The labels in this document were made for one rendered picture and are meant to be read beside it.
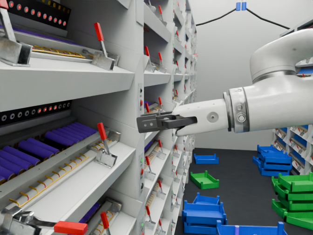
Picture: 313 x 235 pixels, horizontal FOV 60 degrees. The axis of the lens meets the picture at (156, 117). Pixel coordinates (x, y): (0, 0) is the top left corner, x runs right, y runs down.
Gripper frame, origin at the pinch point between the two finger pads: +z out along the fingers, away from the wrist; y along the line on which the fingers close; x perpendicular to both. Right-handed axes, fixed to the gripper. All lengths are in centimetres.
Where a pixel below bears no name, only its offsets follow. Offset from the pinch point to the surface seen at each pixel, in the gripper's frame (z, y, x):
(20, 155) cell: 19.2, -14.1, -0.6
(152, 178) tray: 13, 42, -27
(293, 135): -102, 295, -83
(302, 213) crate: -71, 170, -115
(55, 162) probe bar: 14.0, -12.8, -2.8
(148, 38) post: 14, 86, 30
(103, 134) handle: 10.0, -0.7, -1.1
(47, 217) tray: 10.5, -22.4, -7.5
